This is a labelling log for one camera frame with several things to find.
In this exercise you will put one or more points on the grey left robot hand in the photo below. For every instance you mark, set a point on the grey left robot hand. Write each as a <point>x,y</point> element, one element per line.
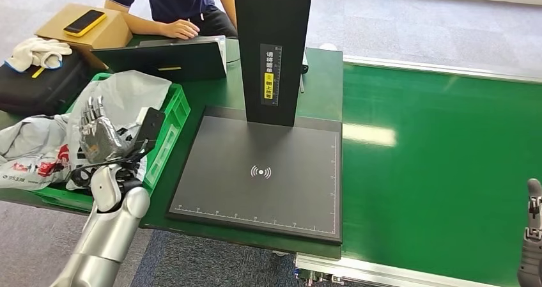
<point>99,137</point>

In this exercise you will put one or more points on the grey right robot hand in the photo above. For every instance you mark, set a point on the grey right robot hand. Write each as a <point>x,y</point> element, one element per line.
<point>531,251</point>

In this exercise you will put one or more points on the small grey courier package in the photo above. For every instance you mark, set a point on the small grey courier package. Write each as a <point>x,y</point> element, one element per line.
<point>127,94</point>

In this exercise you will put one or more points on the person's left forearm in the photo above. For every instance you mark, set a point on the person's left forearm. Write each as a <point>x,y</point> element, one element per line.
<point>224,1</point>

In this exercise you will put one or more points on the person's right forearm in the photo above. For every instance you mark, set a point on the person's right forearm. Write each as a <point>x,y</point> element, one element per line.
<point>144,24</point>

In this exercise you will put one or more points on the large grey courier package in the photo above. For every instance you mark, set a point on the large grey courier package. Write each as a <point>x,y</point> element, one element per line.
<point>29,149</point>

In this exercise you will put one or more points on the brown cardboard box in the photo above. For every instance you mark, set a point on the brown cardboard box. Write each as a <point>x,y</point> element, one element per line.
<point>108,33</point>

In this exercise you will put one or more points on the black inbound scanner machine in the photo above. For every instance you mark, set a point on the black inbound scanner machine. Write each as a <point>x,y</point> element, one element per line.
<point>262,200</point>

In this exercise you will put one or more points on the green plastic crate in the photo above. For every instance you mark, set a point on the green plastic crate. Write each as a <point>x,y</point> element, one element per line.
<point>169,128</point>

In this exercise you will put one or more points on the black hard case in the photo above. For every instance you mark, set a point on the black hard case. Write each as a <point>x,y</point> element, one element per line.
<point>38,92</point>

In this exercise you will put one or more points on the white glove blue cuff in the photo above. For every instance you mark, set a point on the white glove blue cuff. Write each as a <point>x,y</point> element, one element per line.
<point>51,60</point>
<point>27,50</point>

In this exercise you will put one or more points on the dark laptop computer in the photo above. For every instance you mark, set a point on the dark laptop computer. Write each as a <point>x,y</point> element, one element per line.
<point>169,60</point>

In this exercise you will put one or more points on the yellow cased smartphone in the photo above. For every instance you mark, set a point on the yellow cased smartphone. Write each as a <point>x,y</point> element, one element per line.
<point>84,22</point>

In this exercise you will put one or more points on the person's right hand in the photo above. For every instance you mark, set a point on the person's right hand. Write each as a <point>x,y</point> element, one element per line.
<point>182,29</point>

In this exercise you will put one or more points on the white round knob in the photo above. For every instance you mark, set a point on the white round knob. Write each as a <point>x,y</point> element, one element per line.
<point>327,47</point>

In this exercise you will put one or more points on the left wrist camera pale box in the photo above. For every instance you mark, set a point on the left wrist camera pale box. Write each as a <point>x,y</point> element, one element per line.
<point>150,126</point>

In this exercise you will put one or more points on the aluminium conveyor side rail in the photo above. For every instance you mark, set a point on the aluminium conveyor side rail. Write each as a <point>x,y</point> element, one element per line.
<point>444,70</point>
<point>360,270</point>

